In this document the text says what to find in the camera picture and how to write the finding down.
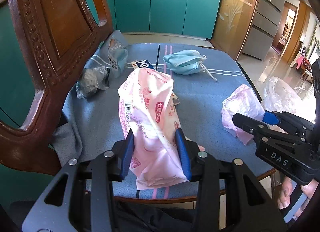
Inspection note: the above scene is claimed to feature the pale pink plastic bag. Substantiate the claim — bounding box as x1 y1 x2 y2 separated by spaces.
221 84 265 145

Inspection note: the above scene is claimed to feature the pink printed plastic bag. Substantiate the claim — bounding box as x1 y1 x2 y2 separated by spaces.
118 68 187 190

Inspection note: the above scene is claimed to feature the blue surgical face mask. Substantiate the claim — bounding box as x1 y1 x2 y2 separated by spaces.
163 50 217 81

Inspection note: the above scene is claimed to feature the person's right hand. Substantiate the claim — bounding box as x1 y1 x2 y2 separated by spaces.
277 176 320 221

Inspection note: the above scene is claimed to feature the clear plastic bin liner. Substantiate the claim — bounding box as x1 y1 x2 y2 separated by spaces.
261 77 316 123

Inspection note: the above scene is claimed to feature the blue striped table cloth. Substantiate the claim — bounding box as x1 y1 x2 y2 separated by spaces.
51 44 271 199

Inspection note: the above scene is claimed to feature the grey crumpled plastic wrapper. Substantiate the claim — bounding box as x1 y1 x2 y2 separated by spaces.
76 66 110 99

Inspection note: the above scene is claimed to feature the clear blue plastic wrapper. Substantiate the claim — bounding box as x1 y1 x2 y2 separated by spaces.
99 30 129 78

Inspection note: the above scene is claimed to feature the silver refrigerator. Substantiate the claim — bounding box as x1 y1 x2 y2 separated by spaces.
242 0 285 60

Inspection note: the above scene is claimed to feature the wooden glass sliding door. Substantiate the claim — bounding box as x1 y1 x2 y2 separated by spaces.
210 0 258 60

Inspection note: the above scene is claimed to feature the brown wooden chair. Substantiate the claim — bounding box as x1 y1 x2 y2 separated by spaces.
1 0 113 175

